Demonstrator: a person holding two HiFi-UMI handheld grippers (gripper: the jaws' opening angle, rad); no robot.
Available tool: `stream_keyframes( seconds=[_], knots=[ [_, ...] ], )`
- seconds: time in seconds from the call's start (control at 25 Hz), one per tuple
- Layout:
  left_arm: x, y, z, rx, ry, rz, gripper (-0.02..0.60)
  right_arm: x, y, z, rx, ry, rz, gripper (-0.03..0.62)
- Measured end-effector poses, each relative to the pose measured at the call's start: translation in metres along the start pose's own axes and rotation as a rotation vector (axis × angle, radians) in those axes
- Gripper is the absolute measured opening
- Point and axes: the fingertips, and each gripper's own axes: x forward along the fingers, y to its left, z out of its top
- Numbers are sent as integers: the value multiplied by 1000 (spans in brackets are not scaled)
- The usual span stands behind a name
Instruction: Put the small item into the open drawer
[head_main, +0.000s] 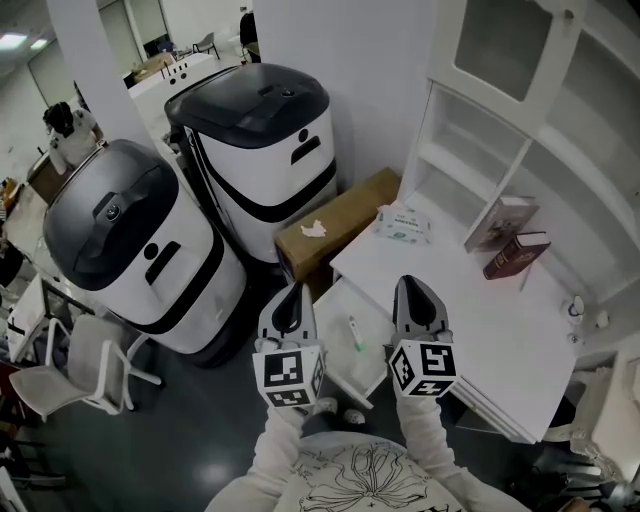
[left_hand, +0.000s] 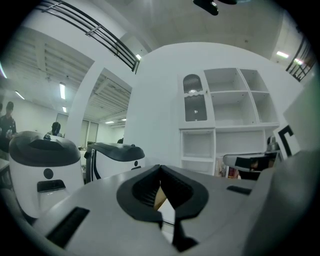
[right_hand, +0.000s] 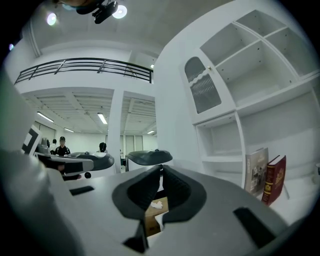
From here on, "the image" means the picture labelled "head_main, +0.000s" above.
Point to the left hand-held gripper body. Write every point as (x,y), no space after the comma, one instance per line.
(287,372)

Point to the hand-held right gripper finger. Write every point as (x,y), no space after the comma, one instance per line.
(432,307)
(398,307)

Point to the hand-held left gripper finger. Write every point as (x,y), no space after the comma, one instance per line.
(310,315)
(272,312)

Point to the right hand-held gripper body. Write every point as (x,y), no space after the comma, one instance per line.
(424,367)

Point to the small white green tube item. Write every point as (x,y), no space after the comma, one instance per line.
(356,332)

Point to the white drawer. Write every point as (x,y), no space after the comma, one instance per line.
(345,362)

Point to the person's right forearm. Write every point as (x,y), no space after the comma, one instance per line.
(425,435)

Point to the person's left forearm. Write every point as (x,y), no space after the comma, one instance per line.
(277,450)

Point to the person's white left shoe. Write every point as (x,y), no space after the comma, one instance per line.
(325,406)

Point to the person's white shoe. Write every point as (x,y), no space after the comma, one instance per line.
(325,406)
(353,416)

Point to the white desk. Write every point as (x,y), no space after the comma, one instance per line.
(480,330)

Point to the person's white right shoe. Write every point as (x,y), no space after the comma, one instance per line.
(353,416)

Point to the white green wet wipes pack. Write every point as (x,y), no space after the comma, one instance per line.
(404,226)

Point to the crumpled white tissue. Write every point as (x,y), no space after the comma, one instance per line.
(314,229)

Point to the long brown cardboard box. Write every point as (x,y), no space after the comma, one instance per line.
(335,225)

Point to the dark red hardcover book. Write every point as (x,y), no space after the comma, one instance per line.
(515,255)

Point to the pale picture-cover book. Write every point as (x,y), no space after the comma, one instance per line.
(502,222)

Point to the person's white printed shirt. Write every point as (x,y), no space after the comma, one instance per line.
(360,475)

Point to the white black delivery robot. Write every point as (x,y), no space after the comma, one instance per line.
(145,250)
(260,145)

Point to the white fabric-covered chair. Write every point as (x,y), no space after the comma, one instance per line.
(600,420)

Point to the white plastic chair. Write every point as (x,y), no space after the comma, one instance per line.
(87,365)

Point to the white hutch shelf cabinet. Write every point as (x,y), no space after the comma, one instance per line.
(505,125)

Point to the white counter with holes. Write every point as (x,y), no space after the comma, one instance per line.
(170,80)

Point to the grey background chair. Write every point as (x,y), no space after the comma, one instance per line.
(205,44)

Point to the white table with black frame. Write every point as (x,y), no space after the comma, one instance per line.
(35,315)

